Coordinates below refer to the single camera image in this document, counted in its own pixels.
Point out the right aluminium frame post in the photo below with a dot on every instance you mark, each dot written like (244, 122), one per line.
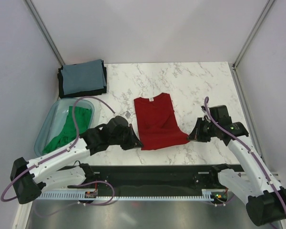
(254, 31)

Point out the green t shirt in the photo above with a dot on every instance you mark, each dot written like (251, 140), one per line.
(68, 132)

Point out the folded grey-blue t shirt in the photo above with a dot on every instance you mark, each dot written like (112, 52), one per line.
(82, 77)

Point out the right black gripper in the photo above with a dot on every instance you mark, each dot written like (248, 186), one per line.
(196, 134)

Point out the white slotted cable duct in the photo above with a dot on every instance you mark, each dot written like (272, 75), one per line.
(82, 195)

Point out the left aluminium frame post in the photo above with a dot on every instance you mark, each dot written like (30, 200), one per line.
(42, 27)

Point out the aluminium frame post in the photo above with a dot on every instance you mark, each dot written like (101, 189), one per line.
(254, 31)
(42, 27)

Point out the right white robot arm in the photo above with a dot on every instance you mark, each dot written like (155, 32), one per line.
(263, 195)

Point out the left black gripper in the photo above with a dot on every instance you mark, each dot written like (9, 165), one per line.
(136, 143)

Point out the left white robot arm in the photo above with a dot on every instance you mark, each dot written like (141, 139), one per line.
(31, 178)

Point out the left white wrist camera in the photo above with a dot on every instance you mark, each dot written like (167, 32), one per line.
(128, 115)

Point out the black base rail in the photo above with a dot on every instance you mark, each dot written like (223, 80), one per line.
(173, 180)

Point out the red t shirt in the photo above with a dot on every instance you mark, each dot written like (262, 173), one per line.
(157, 125)

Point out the clear teal plastic bin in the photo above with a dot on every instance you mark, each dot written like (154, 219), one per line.
(55, 121)

